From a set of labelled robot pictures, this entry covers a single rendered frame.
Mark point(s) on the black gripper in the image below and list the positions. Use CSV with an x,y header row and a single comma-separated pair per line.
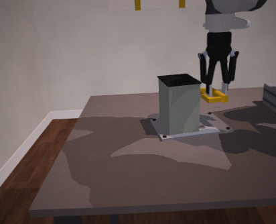
x,y
218,53

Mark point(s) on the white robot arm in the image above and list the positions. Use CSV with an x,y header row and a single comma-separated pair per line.
x,y
220,14

